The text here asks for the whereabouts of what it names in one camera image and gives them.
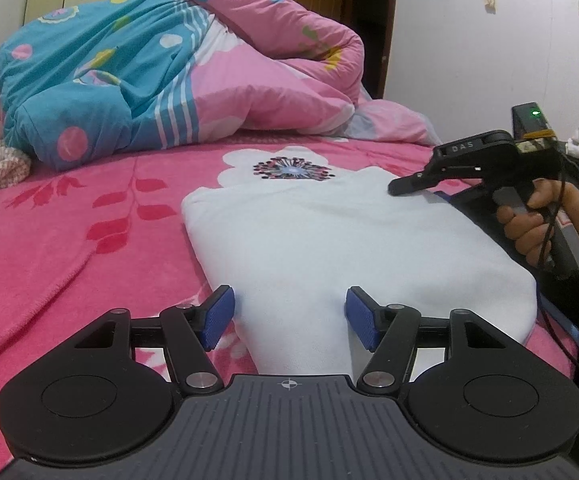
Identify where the white sweatshirt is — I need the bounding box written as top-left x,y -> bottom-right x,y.
182,167 -> 540,376

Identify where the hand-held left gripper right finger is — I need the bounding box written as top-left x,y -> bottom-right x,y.
344,286 -> 514,396

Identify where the person's right hand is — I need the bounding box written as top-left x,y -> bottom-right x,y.
497,179 -> 579,268

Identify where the blue and pink floral quilt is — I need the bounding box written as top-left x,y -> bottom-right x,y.
0,0 -> 443,171

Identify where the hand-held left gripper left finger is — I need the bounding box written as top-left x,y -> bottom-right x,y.
73,284 -> 236,396

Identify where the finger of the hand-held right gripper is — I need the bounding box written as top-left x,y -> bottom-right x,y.
387,130 -> 517,197

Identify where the black cable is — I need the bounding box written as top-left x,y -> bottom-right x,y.
537,150 -> 579,461

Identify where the pink floral bed blanket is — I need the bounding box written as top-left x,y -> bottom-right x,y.
0,137 -> 579,471

